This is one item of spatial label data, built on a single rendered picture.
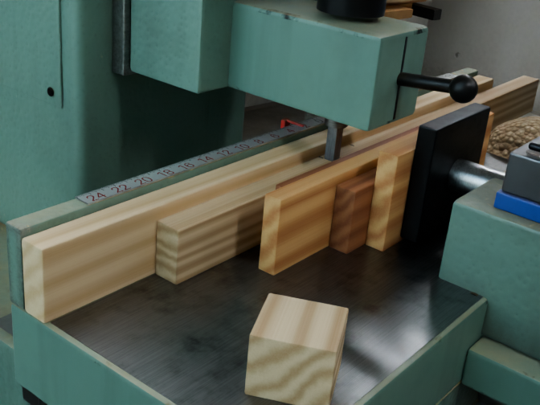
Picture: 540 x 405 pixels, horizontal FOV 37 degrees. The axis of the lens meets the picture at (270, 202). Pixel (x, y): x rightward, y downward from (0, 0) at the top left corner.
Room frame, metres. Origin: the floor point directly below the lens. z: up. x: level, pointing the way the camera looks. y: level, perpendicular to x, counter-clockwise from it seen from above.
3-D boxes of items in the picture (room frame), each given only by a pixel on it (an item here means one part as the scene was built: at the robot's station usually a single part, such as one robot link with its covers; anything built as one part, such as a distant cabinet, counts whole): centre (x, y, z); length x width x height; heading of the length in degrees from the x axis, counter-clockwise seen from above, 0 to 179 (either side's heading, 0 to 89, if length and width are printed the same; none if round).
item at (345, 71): (0.61, -0.03, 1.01); 0.14 x 0.07 x 0.09; 53
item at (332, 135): (0.60, -0.05, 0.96); 0.01 x 0.01 x 0.05; 53
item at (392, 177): (0.59, -0.13, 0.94); 0.16 x 0.02 x 0.08; 143
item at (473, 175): (0.55, -0.16, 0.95); 0.09 x 0.07 x 0.09; 143
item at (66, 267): (0.64, -0.05, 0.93); 0.60 x 0.02 x 0.05; 143
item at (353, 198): (0.61, -0.12, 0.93); 0.22 x 0.02 x 0.05; 143
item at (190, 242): (0.69, -0.12, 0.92); 0.60 x 0.02 x 0.04; 143
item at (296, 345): (0.36, -0.02, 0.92); 0.05 x 0.04 x 0.04; 79
